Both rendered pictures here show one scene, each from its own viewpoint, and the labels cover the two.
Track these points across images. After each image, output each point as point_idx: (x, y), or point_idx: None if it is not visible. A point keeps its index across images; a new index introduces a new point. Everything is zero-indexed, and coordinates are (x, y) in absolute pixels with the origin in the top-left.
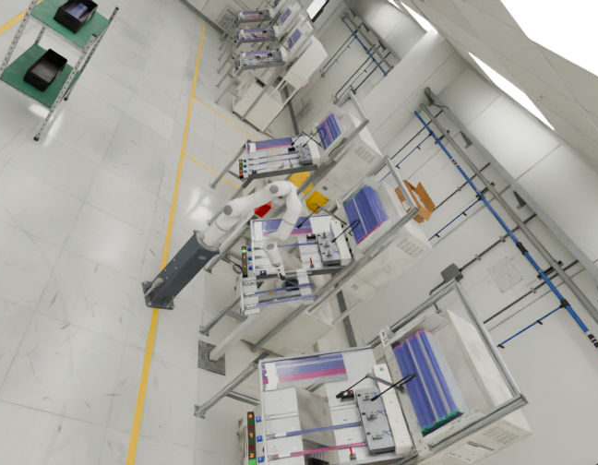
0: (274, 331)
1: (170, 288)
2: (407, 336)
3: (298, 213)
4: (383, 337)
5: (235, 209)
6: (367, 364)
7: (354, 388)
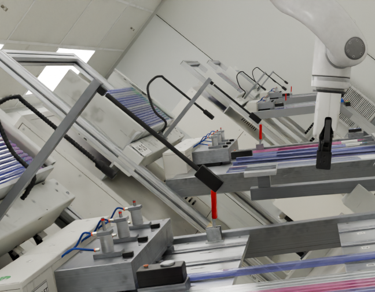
0: None
1: None
2: (110, 126)
3: None
4: (142, 150)
5: None
6: (188, 175)
7: (226, 166)
